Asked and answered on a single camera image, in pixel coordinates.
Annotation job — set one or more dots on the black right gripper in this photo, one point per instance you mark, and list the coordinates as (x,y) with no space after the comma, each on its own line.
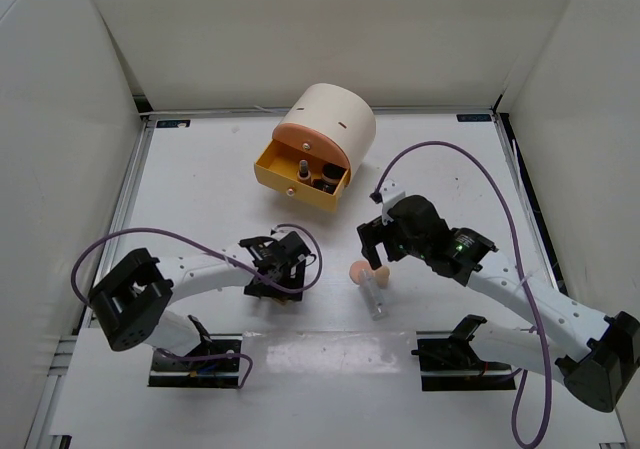
(373,234)

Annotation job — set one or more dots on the round black compact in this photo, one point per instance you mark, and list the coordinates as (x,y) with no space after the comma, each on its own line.
(332,174)

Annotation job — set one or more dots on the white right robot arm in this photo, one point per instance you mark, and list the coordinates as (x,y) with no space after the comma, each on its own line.
(594,355)

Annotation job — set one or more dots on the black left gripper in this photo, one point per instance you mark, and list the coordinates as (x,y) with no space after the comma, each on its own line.
(298,273)

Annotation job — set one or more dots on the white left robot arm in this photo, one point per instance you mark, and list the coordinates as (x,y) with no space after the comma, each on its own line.
(131,302)

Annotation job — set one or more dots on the clear plastic bottle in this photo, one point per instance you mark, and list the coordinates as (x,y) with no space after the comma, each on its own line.
(372,294)

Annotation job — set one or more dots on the brown eyeshadow palette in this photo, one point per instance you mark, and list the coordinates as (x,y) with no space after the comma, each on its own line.
(280,300)

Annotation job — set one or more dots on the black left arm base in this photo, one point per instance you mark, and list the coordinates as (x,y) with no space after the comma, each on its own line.
(200,361)

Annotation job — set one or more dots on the cream round drawer organizer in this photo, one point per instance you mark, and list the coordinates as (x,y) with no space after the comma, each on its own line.
(339,114)

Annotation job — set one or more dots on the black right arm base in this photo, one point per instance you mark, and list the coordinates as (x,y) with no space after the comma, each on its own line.
(448,364)

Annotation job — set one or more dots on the yellow drawer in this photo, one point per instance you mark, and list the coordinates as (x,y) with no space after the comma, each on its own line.
(276,168)

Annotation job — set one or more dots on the black square compact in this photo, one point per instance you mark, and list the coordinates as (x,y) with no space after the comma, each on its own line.
(323,186)

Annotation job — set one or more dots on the pink makeup sponge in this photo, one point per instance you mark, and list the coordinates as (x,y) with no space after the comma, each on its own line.
(359,268)

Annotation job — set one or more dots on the beige foundation bottle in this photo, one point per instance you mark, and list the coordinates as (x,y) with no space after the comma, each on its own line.
(303,173)

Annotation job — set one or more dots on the tan makeup sponge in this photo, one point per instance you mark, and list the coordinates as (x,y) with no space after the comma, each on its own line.
(382,276)

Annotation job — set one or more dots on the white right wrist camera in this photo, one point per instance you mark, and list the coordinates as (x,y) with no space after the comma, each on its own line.
(387,196)

